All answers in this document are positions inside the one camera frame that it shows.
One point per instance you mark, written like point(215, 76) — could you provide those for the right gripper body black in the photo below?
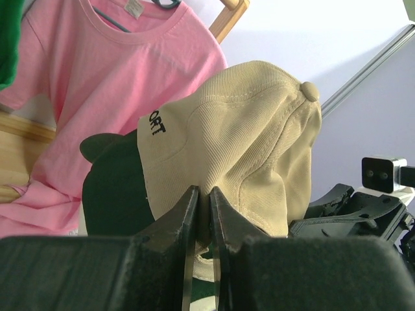
point(344, 211)

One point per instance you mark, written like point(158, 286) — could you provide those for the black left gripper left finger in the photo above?
point(151, 270)

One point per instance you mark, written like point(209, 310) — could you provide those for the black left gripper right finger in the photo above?
point(254, 271)

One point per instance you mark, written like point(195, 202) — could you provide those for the dark green cap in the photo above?
point(114, 197)

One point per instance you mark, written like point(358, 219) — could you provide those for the khaki hat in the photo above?
point(249, 130)

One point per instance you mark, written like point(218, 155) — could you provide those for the pink t-shirt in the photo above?
point(97, 97)

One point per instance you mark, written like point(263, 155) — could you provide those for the wooden clothes rack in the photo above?
point(22, 136)

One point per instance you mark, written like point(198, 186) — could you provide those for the green tank top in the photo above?
point(11, 16)

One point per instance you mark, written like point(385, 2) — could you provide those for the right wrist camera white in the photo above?
point(386, 174)

